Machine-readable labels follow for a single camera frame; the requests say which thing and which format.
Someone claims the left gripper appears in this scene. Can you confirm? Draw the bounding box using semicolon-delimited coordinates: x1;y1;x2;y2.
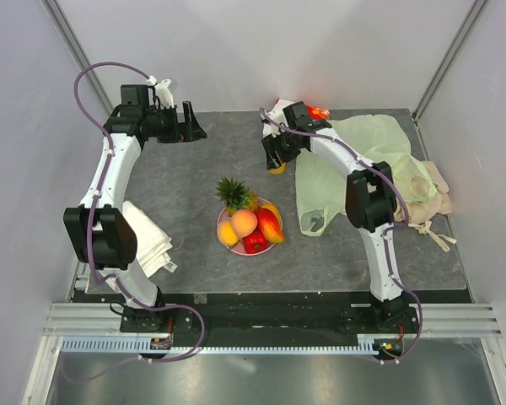
143;102;207;144

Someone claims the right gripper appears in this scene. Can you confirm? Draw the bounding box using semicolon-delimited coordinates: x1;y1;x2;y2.
261;125;303;169

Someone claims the small yellow fake fruit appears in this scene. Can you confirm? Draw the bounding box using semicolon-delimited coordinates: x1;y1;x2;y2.
268;163;286;175

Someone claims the green avocado print plastic bag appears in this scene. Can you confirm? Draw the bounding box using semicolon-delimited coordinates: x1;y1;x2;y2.
294;114;438;237

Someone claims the fake pineapple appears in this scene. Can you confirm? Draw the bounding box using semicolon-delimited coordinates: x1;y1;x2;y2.
216;176;260;216

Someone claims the fake red orange mango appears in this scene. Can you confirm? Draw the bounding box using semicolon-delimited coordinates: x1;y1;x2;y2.
256;208;284;243

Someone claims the fake peach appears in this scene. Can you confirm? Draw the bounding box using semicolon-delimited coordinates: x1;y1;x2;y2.
231;209;257;239

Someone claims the fake red bell pepper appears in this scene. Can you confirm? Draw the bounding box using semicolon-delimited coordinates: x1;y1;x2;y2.
242;228;268;254

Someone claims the fake yellow pear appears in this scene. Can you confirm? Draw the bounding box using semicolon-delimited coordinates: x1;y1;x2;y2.
217;220;240;249

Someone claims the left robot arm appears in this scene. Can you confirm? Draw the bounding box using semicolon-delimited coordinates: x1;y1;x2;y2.
63;78;207;332

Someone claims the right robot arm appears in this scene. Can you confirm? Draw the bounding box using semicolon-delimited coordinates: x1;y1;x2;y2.
260;102;409;332

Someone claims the white red cartoon bag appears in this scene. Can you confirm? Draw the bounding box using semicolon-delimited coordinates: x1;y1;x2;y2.
261;99;330;138

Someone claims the pink plate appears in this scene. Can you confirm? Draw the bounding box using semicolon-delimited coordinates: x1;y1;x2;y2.
216;197;284;257

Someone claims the white folded towel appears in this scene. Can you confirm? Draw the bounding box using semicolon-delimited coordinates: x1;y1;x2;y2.
122;201;177;278

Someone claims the beige crumpled cloth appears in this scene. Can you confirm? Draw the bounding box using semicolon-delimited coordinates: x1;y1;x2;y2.
395;155;456;252

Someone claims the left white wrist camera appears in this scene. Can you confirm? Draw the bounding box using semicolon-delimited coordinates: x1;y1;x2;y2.
146;76;176;111

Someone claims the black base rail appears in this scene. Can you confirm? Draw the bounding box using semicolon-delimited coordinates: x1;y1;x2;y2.
120;292;420;336

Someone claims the slotted cable duct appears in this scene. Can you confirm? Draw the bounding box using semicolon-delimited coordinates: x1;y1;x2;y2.
61;337;379;355

